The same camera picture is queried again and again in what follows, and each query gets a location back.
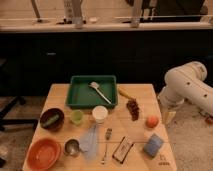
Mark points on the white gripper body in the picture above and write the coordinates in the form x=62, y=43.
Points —
x=168, y=115

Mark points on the red orange apple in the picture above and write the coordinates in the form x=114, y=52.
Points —
x=152, y=121

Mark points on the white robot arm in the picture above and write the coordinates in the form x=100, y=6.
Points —
x=185, y=82

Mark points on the white plastic cup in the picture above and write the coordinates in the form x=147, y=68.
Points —
x=100, y=114

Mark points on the green plastic cup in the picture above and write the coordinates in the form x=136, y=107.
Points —
x=76, y=117

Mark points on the small metal cup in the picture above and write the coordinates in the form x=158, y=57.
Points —
x=71, y=148

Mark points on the blue sponge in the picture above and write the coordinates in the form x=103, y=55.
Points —
x=153, y=145

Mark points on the dark grape bunch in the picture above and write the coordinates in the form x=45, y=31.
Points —
x=133, y=108

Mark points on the yellow banana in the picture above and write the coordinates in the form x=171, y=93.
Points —
x=124, y=94

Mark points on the black white box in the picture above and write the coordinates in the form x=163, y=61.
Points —
x=122, y=149

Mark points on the metal fork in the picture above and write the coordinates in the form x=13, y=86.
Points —
x=107, y=137

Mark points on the clear plastic bag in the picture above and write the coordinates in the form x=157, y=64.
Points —
x=88, y=143

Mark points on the green plastic tray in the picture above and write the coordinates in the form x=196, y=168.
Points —
x=81, y=96

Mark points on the dark brown bowl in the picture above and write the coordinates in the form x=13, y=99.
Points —
x=49, y=113

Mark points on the green cucumber piece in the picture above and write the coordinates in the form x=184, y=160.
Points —
x=50, y=121

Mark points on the orange bowl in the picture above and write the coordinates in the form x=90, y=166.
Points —
x=43, y=154

